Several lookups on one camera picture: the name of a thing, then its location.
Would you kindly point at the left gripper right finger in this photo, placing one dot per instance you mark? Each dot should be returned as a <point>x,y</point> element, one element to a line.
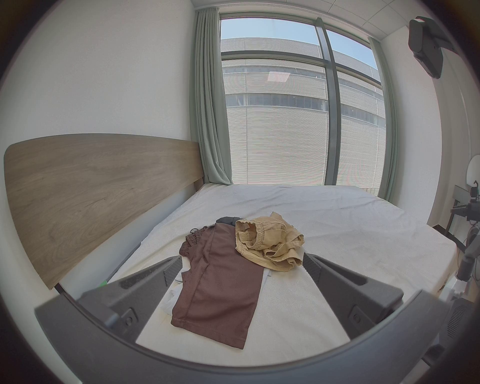
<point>352,300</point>

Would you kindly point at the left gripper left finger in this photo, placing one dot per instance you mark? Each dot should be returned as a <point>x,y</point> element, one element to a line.
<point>131,300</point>

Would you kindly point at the tan shorts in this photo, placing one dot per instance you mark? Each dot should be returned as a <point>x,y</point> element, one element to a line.
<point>273,243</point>

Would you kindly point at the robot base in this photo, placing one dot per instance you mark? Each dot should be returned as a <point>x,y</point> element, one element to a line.
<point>455,290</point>

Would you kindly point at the bed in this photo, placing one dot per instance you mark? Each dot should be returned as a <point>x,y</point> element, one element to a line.
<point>337,232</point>

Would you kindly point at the white garment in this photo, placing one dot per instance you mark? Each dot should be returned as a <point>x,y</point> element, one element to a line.
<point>173,300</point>

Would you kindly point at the brown shorts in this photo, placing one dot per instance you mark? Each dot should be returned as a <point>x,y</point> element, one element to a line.
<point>221,285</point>

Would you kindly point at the black garment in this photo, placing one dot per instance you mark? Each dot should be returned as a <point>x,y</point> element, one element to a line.
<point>227,220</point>

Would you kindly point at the grey-green curtain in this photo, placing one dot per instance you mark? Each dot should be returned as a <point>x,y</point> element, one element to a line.
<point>388,131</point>
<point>210,112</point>

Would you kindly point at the window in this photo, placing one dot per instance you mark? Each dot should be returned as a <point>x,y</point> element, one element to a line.
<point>281,131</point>

